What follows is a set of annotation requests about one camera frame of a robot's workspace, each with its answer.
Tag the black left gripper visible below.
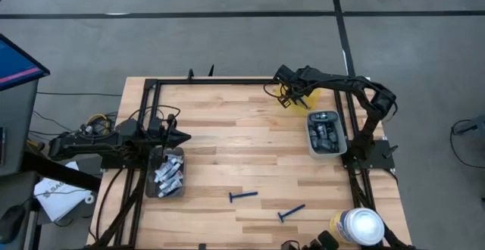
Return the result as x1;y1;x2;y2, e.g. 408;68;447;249
148;116;192;149

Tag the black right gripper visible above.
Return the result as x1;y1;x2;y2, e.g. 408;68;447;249
272;64;310;109

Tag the yellow plastic bin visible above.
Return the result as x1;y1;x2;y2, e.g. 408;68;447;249
275;85;321;117

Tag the grey translucent plastic bin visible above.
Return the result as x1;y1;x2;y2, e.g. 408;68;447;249
145;146;186;199

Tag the white plastic bin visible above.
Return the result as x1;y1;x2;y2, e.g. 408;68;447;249
305;109;349;159

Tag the blue disposable razor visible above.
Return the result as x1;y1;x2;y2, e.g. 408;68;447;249
277;203;306;223
228;191;259;204

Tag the black floor tape strip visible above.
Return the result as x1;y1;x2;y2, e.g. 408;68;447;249
0;10;485;20
327;0;357;79

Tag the black desk bar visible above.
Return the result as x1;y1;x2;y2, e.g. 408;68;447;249
20;149;102;193

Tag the white printed paper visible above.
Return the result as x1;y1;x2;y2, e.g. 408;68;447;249
33;161;92;223

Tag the white lidded wipes canister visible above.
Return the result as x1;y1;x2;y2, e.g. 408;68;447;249
328;207;386;246

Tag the blue screen monitor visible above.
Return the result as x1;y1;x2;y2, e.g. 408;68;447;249
0;33;51;92

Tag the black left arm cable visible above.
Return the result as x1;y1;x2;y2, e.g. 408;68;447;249
128;104;182;130

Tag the black metal table frame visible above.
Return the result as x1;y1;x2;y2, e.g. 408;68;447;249
86;67;416;250

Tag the yellow cable bundle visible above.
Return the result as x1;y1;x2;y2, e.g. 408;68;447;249
77;112;114;136

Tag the black floor cable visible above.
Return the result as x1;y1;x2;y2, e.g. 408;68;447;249
36;90;123;98
449;117;485;170

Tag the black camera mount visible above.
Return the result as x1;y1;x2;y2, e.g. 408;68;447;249
280;230;340;250

